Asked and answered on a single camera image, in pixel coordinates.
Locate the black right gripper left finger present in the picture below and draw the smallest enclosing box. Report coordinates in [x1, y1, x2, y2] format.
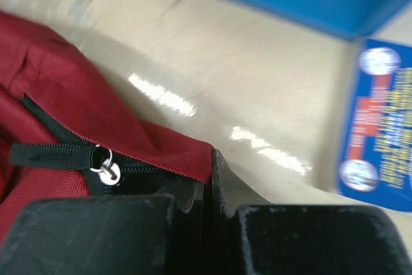
[1, 178, 204, 274]

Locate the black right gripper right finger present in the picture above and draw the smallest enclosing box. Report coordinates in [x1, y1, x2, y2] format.
[211, 150, 411, 274]

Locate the red backpack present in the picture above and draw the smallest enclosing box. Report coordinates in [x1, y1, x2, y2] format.
[1, 12, 214, 236]

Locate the blue cartoon book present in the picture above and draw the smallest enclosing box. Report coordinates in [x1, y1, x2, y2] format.
[336, 39, 411, 213]

